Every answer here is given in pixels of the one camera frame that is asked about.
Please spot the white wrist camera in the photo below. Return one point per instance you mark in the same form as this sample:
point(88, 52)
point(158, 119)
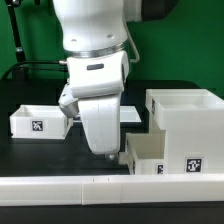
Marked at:
point(67, 103)

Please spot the black camera stand pole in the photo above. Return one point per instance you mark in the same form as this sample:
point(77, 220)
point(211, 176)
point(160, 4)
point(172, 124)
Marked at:
point(19, 73)

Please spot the white front barrier wall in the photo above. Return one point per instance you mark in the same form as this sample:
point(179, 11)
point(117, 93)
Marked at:
point(118, 189)

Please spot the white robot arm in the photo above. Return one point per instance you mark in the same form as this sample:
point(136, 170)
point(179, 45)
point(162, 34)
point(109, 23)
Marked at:
point(96, 35)

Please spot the white marker tag plate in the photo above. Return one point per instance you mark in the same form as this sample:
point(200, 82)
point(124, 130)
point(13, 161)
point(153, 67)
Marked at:
point(123, 114)

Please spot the white drawer cabinet frame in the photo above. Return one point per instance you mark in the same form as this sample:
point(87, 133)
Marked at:
point(193, 123)

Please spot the white drawer box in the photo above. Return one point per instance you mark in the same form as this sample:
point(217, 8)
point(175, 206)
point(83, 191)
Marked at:
point(144, 153)
point(39, 122)

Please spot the white front drawer box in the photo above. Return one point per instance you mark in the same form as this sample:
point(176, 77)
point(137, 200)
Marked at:
point(144, 153)

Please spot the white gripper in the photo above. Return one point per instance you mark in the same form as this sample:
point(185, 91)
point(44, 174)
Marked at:
point(98, 83)

